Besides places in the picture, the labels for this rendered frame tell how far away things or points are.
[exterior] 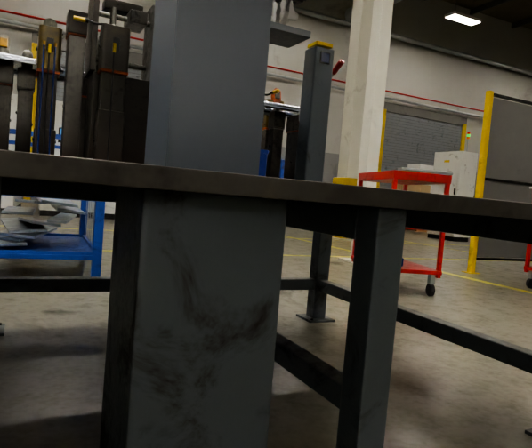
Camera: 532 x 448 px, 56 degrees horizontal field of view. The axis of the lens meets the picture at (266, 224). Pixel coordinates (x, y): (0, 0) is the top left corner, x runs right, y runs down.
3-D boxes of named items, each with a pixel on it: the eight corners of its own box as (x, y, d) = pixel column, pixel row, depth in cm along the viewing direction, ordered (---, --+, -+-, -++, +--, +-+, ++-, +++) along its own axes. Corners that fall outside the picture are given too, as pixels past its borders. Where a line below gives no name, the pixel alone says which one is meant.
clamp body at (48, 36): (53, 167, 145) (61, 36, 143) (57, 166, 136) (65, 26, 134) (28, 164, 142) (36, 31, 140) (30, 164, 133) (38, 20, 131)
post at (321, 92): (311, 188, 168) (323, 55, 165) (324, 189, 161) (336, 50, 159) (291, 187, 164) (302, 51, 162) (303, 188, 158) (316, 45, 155)
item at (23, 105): (30, 164, 158) (36, 72, 157) (30, 164, 154) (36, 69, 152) (12, 163, 156) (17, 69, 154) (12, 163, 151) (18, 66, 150)
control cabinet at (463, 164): (425, 237, 1180) (435, 132, 1167) (441, 237, 1204) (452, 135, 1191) (451, 241, 1109) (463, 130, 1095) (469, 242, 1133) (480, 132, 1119)
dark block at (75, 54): (76, 167, 145) (85, 20, 143) (79, 167, 139) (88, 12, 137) (57, 165, 143) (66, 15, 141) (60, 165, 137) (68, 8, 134)
